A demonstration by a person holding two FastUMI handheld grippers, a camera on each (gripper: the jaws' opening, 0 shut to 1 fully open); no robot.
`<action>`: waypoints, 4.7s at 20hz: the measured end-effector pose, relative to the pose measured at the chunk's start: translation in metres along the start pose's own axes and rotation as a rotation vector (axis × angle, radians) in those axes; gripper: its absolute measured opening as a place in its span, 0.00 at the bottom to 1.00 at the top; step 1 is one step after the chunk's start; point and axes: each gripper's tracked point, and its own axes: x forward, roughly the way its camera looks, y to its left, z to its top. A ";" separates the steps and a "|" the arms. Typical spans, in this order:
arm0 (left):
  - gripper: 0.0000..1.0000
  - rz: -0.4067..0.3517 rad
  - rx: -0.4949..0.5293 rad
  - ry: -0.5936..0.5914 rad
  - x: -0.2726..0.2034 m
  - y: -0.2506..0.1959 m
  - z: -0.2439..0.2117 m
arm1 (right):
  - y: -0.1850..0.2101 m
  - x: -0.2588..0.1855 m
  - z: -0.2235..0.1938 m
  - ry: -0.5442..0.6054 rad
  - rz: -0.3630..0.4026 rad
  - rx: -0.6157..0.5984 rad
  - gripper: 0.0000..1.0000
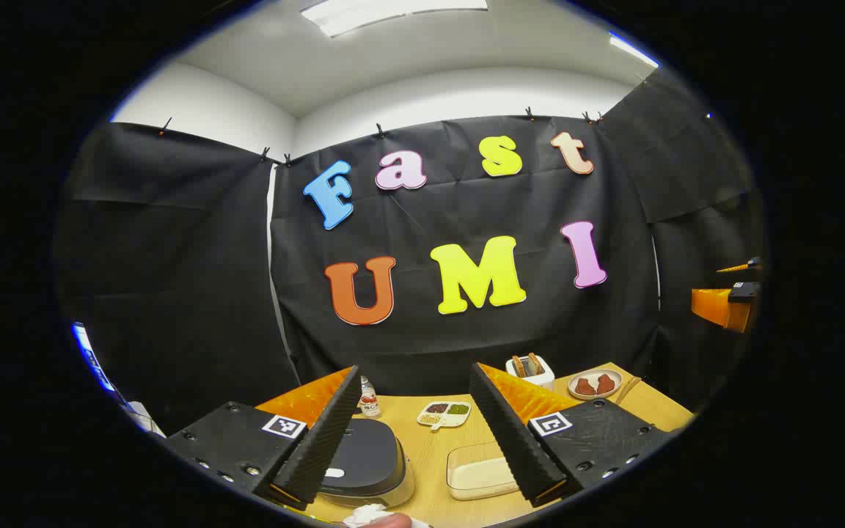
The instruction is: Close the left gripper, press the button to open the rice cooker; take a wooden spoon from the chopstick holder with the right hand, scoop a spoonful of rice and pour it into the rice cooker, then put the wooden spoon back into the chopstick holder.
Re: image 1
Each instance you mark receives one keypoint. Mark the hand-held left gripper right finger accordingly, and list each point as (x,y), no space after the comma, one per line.
(514,440)

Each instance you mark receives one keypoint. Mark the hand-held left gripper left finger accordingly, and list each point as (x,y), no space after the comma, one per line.
(320,447)

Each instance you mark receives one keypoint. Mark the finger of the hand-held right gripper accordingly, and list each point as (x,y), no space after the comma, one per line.
(716,308)
(738,268)

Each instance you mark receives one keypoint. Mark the clear rice container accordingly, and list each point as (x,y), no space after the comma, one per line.
(481,473)

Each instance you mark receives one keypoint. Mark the black silver rice cooker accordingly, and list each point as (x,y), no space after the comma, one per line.
(367,458)

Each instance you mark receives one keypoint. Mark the wooden spoon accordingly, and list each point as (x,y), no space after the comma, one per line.
(629,389)

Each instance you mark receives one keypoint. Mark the white toaster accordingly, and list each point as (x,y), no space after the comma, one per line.
(536,378)

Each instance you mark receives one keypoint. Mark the small clear bottle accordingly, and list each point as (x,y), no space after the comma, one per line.
(369,400)

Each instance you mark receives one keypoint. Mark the toast slice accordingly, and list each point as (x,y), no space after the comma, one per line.
(518,365)
(534,362)

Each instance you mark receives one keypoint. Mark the white divided dish with beans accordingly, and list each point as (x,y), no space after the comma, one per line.
(443,414)

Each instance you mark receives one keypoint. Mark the white crumpled cloth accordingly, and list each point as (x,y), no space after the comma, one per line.
(364,515)

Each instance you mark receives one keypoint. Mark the brown meat piece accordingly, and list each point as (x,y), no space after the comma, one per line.
(585,386)
(605,383)

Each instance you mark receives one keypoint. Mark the white round plate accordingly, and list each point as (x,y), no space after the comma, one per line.
(595,396)

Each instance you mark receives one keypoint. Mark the black backdrop cloth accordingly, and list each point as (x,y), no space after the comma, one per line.
(452,337)

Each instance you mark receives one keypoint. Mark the white object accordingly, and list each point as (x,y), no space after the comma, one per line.
(142,418)

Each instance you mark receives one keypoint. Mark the narrow ceiling light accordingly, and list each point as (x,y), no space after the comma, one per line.
(631,50)

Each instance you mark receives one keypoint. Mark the large ceiling light panel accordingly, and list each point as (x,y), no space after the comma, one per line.
(393,13)

